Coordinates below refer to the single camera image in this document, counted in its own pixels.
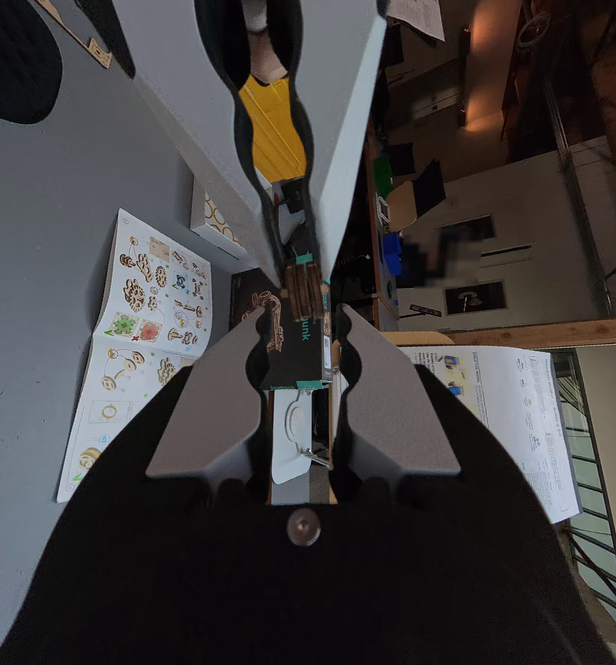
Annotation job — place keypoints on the white instruction sheet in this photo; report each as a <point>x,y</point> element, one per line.
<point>417,15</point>

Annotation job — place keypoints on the person's left hand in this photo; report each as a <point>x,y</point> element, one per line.
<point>269,60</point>

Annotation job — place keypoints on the dark wall plaque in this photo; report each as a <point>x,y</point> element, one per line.
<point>426,310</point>

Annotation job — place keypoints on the black model kit box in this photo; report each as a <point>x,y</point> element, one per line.
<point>297,358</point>

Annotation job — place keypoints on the white cardboard tray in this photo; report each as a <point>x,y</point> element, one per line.
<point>199,218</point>

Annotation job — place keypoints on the yellow storage bin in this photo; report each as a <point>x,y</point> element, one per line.
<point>274,130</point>

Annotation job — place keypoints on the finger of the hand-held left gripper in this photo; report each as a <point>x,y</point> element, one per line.
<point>349,130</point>
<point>193,104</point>

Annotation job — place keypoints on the black power adapter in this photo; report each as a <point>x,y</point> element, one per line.
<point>290,195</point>

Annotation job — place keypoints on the black mesh wrist rest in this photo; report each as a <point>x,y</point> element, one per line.
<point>12,57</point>

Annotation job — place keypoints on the laminated instruction poster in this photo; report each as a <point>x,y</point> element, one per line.
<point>505,415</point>

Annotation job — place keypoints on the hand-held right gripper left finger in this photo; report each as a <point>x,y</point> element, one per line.
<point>209,415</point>

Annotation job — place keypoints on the white stand base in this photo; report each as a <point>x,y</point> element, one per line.
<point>292,431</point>

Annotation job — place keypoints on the green storage bin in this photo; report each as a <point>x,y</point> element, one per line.
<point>382,176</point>

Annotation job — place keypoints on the illustrated instruction booklet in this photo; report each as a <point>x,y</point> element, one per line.
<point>147,311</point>

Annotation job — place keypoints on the dark wooden disc assembly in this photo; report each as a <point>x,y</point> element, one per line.
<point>303,288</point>

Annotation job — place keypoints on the blue storage bin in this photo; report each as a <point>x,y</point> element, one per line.
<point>391,254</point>

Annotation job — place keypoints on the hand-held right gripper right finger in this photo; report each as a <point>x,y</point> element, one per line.
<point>396,415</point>

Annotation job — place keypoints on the plywood parts sheet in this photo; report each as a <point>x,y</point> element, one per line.
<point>87,41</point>

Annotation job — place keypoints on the tan wooden chair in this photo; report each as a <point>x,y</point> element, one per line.
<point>404,205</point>

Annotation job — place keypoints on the wooden beam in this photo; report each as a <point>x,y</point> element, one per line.
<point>547,332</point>

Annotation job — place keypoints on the group of wooden rings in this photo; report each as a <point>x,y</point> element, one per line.
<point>219,223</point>

